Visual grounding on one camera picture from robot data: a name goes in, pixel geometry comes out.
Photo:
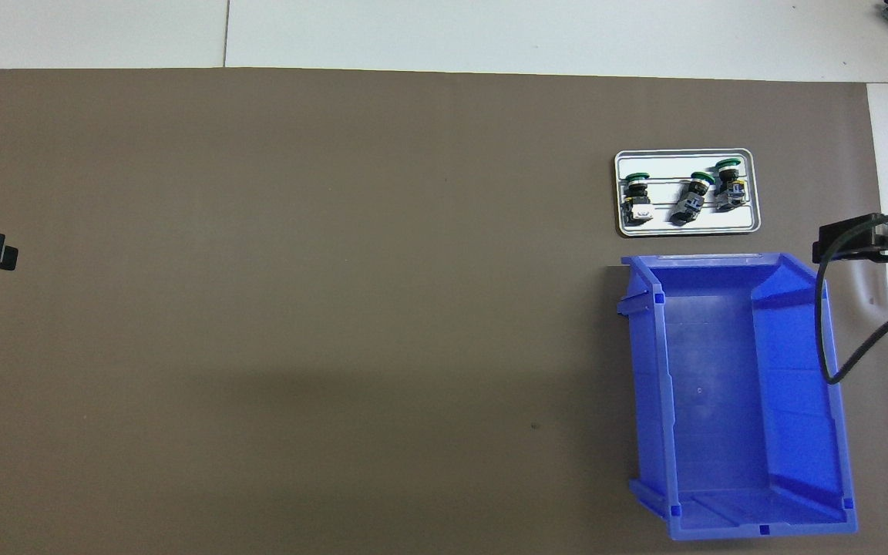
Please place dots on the green push button switch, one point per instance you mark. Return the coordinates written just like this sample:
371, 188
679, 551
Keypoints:
691, 200
635, 193
729, 189

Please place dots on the silver metal tray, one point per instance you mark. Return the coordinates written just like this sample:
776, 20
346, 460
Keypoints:
675, 220

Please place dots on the blue plastic storage bin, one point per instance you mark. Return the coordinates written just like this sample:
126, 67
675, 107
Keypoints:
721, 385

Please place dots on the brown table mat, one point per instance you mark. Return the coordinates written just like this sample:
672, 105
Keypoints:
336, 231

